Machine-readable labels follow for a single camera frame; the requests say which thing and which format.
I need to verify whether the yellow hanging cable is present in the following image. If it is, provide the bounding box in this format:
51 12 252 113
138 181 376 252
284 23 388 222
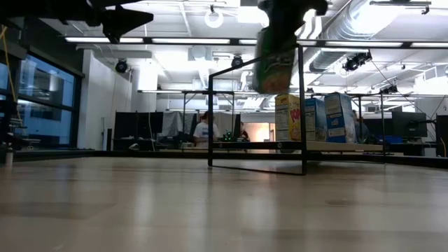
0 24 20 122

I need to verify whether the white cylinder foot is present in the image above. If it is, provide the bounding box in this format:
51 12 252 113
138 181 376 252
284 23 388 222
3 146 15 168

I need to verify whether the wooden shelf with black frame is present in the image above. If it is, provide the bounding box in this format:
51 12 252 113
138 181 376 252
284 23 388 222
208 43 386 176

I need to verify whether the black partition screen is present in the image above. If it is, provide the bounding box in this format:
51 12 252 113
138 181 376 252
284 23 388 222
113 111 165 140

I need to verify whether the green Apple Jacks cereal box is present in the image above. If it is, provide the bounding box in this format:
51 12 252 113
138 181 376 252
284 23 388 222
252 27 298 95

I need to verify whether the dark framed glass window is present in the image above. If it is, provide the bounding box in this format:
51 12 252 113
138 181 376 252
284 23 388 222
0 52 84 151

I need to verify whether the black cabinet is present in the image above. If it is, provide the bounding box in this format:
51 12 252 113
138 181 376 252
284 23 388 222
435 114 448 158

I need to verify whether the black aluminium table frame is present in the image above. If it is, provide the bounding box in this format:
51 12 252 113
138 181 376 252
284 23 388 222
0 148 448 169

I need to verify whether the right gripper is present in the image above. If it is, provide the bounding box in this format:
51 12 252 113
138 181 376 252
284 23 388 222
258 0 329 48

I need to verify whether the silver ventilation duct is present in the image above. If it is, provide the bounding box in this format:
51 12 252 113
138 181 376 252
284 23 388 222
307 0 389 73

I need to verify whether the black computer monitor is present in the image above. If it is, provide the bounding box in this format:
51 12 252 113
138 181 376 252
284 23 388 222
391 111 428 139

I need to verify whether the blue bin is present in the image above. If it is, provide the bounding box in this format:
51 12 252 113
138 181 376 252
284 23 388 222
379 135 404 145

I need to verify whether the person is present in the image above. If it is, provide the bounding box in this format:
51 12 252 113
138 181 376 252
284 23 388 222
192 111 221 150
351 109 371 144
239 121 251 142

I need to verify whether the black background station frame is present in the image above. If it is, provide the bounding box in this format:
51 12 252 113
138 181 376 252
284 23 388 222
181 90 236 152

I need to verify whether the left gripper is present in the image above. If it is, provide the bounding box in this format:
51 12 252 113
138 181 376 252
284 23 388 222
80 0 154 45

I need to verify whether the yellow Corn Pops cereal box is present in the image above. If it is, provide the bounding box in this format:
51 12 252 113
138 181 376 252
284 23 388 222
274 93 302 142

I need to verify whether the grey cover sheet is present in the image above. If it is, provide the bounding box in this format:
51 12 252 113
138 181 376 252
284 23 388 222
162 111 197 137

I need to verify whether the black ceiling spotlight cluster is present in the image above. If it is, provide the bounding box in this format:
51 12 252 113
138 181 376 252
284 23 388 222
342 51 373 73

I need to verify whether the linear ceiling light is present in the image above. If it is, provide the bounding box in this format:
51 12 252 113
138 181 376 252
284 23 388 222
64 36 448 49

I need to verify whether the white round ceiling lamp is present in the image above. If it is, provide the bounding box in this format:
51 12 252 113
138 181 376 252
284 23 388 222
204 8 225 29

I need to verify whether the blue Frosted Flakes cereal box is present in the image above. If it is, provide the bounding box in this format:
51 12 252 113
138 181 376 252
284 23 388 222
323 92 358 144
303 97 329 143

